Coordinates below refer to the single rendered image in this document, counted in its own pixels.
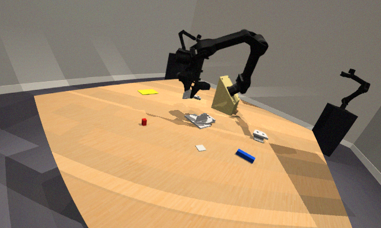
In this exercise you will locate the dark blue rectangular bar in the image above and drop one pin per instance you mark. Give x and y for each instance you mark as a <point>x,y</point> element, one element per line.
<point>245,156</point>

